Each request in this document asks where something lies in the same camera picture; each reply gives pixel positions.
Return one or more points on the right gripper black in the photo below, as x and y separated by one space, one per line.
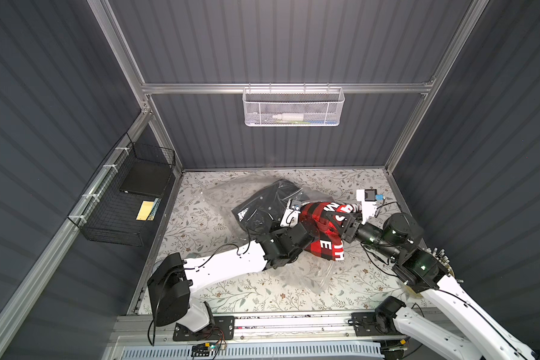
349 227

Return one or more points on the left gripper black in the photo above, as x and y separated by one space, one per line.
295 229

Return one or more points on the clear plastic vacuum bag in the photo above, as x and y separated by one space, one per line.
308 270

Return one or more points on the red black plaid shirt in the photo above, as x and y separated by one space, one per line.
328 229

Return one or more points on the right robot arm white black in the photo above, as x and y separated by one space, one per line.
427 272

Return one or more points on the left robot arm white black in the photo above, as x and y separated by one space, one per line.
172 286

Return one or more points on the white bottle in basket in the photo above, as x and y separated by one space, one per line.
289 117

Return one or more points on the white vented panel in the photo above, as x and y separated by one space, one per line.
347 349

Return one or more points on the yellow notepad in basket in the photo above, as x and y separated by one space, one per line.
145 210

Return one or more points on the black box in basket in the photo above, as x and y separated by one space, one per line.
148 179

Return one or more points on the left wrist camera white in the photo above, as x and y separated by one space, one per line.
291 215

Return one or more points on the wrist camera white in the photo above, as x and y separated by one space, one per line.
369 200
291 215

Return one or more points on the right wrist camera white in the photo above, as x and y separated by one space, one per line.
369 200

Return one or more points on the aluminium front rail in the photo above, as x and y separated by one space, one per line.
248 326

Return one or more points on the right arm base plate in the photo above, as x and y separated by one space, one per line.
367 324

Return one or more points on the white wire mesh basket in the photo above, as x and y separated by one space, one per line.
322 107

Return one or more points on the black wire basket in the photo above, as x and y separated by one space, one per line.
109 215

